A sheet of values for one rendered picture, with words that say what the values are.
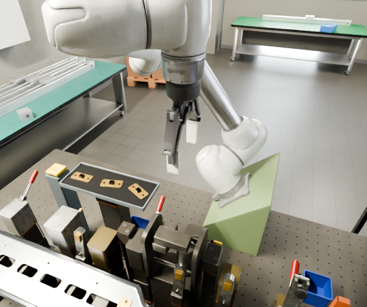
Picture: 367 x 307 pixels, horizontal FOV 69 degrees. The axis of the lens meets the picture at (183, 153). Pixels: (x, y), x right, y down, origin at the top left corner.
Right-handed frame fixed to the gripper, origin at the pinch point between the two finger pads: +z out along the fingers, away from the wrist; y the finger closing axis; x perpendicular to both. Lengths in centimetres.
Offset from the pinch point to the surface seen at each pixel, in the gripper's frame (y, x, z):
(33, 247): 17, -53, 46
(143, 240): 10.4, -8.9, 28.3
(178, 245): 8.9, 1.8, 27.5
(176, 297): 14.6, 3.1, 47.5
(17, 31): -166, -246, 25
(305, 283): 8.9, 36.7, 25.5
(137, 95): -301, -194, 146
